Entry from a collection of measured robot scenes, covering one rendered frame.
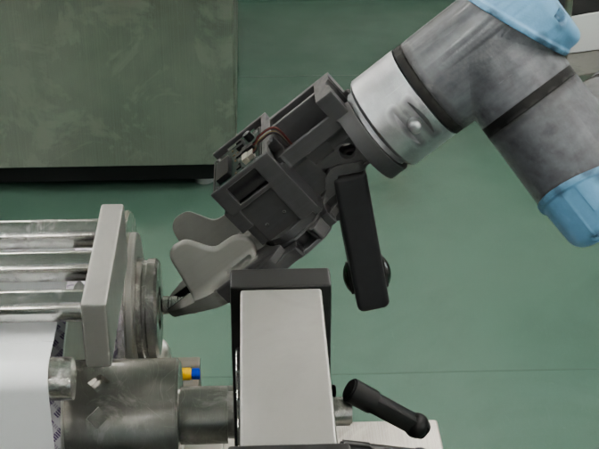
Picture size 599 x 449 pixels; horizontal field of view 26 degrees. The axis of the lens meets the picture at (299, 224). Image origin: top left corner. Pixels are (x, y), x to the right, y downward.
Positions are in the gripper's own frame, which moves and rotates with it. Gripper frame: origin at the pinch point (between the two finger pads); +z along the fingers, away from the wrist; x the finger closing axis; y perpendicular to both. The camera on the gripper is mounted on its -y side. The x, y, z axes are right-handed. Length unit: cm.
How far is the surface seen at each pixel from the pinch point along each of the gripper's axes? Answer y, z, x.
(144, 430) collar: 8.7, -6.1, 29.8
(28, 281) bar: 19.4, -8.4, 30.4
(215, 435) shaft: 5.3, -8.0, 28.4
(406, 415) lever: 1.3, -17.6, 31.2
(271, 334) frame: 11.4, -17.1, 34.8
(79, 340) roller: 11.8, -3.1, 21.6
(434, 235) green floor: -131, 37, -235
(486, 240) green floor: -141, 26, -232
